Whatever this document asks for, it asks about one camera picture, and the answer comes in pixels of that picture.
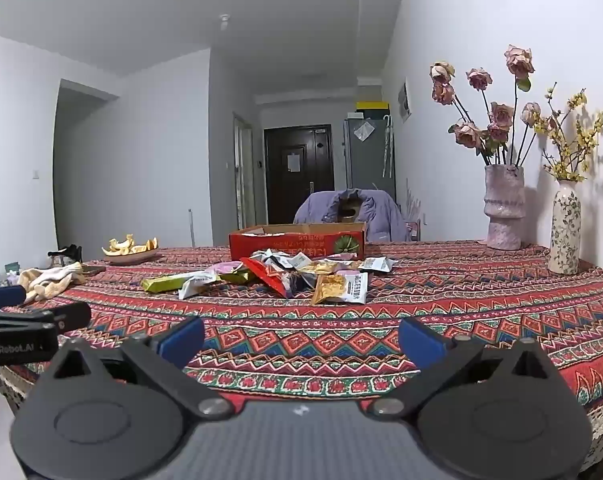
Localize yellow black box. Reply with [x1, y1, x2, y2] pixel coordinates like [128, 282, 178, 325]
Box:
[355, 101, 390, 120]

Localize black bag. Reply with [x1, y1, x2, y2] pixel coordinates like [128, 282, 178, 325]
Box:
[48, 244, 83, 267]

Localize glass door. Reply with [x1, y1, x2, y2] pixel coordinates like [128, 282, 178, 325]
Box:
[233, 112, 256, 231]

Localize wall poster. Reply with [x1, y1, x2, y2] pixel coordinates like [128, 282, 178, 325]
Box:
[397, 79, 412, 123]

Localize brown chair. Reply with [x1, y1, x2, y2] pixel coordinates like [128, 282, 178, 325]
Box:
[339, 197, 365, 223]

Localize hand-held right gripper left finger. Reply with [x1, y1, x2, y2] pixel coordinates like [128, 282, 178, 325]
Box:
[34, 316, 235, 420]

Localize dark entrance door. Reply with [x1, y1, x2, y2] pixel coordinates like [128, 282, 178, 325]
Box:
[263, 124, 335, 211]

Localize red cardboard box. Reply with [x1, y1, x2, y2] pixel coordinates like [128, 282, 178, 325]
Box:
[229, 222, 366, 262]

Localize bunch of pink roses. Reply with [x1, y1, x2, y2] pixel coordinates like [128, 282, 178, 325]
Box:
[429, 44, 542, 167]

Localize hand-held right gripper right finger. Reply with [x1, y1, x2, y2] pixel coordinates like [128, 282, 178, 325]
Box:
[367, 316, 569, 420]

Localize pile of snack packets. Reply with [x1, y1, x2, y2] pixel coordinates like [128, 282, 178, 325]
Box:
[142, 247, 398, 307]

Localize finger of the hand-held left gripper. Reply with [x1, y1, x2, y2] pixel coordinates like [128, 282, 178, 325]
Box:
[0, 285, 26, 311]
[0, 302, 92, 333]

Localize red patterned tablecloth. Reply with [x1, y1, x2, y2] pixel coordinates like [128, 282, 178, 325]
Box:
[0, 239, 603, 471]

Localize white folded umbrella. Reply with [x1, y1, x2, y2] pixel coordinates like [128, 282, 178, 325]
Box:
[381, 114, 395, 180]

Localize yellow fruit peels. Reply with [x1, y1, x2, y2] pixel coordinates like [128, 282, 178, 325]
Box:
[103, 234, 160, 257]

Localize purple puffer jacket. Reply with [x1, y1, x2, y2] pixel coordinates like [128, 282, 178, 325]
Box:
[294, 188, 407, 243]

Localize pink ceramic vase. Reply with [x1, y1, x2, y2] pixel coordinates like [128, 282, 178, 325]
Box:
[484, 164, 526, 251]

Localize beige towel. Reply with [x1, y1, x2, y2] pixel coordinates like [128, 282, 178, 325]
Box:
[18, 261, 88, 306]

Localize brown white cookie bag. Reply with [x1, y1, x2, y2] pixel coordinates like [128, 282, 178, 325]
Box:
[364, 256, 398, 274]

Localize grey refrigerator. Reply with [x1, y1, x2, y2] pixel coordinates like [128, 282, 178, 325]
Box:
[344, 117, 397, 196]

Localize brown plate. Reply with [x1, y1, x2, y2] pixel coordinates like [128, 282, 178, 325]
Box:
[103, 252, 163, 266]

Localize yellow flower branches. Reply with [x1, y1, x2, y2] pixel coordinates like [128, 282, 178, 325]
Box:
[534, 82, 603, 183]

